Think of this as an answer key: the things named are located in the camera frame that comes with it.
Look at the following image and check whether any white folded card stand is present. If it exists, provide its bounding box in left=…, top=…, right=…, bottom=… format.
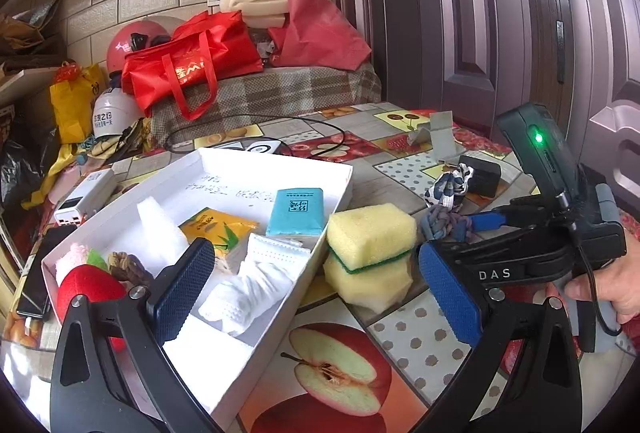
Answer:
left=407, top=110, right=456, bottom=164

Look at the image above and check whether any yellow shopping bag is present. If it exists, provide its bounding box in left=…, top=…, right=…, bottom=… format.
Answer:
left=49, top=60, right=108, bottom=145

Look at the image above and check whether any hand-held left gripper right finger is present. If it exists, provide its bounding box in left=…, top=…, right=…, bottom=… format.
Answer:
left=417, top=240, right=583, bottom=433

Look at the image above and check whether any pink fluffy ball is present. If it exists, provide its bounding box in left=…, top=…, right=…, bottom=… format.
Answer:
left=54, top=242, right=91, bottom=284

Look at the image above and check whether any white helmet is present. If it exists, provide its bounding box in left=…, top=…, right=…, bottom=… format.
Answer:
left=92, top=88, right=146, bottom=139

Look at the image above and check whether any red tote bag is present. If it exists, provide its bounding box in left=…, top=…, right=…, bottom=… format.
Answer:
left=121, top=10, right=263, bottom=121

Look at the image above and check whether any black smartphone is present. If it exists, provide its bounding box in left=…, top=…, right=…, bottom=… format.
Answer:
left=15, top=224, right=78, bottom=319

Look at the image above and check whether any plaid blanket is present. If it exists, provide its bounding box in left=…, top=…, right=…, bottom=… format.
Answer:
left=150, top=63, right=383, bottom=149

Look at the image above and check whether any white device with black ovals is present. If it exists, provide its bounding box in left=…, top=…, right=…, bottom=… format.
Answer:
left=220, top=140, right=283, bottom=156

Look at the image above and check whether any blue tissue pack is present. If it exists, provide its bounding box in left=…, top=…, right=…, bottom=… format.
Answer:
left=265, top=187, right=328, bottom=238

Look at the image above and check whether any black plastic bag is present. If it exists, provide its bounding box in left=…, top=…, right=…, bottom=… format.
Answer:
left=0, top=128, right=61, bottom=209

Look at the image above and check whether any pink helmet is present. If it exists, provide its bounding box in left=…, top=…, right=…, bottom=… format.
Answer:
left=106, top=20, right=173, bottom=74

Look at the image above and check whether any white crumpled tissue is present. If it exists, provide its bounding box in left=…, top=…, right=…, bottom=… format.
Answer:
left=137, top=197, right=188, bottom=264

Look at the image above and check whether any brown braided knot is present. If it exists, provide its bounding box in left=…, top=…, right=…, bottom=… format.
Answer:
left=107, top=250, right=153, bottom=286

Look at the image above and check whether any red strawberry plush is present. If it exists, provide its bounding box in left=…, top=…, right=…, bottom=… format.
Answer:
left=56, top=250, right=128, bottom=354

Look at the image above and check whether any yellow tissue pack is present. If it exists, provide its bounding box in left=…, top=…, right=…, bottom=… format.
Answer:
left=177, top=207, right=261, bottom=274

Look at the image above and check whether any thin black cable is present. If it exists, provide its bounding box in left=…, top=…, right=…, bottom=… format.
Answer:
left=165, top=113, right=348, bottom=159

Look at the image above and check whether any wooden shelf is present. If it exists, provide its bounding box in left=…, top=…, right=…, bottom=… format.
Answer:
left=0, top=0, right=71, bottom=114

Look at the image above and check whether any white cardboard box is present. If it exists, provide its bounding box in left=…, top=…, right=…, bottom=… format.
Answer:
left=40, top=147, right=354, bottom=431

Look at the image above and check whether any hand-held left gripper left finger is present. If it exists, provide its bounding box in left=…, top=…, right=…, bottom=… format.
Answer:
left=50, top=237, right=217, bottom=433

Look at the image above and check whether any crumpled white face mask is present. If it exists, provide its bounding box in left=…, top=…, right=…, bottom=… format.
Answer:
left=197, top=263, right=296, bottom=339

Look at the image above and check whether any yellow cloth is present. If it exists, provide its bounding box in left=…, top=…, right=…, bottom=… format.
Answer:
left=22, top=140, right=126, bottom=209

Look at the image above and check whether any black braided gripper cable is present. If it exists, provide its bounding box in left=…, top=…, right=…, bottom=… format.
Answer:
left=560, top=193, right=623, bottom=339

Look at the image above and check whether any fruit printed tablecloth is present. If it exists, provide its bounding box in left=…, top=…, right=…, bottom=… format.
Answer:
left=0, top=103, right=640, bottom=433

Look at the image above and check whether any black power adapter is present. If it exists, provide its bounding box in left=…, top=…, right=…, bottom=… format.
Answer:
left=457, top=154, right=502, bottom=197

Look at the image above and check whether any red fabric bag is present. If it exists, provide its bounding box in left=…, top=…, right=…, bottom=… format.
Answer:
left=267, top=0, right=373, bottom=69

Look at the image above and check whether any white power bank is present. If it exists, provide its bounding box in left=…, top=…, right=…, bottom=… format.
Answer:
left=52, top=168, right=118, bottom=226

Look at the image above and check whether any person's right hand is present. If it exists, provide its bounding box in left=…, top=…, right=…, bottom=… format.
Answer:
left=565, top=243, right=640, bottom=324

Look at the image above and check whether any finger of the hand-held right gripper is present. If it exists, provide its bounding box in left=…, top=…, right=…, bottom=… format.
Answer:
left=435, top=233, right=566, bottom=287
left=465, top=198, right=551, bottom=234

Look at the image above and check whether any yellow sponge with green scourer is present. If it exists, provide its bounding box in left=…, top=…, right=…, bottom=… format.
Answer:
left=326, top=207, right=418, bottom=274
left=322, top=255, right=415, bottom=314

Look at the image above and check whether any folded white face mask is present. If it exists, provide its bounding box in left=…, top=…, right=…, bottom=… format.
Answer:
left=242, top=233, right=311, bottom=279

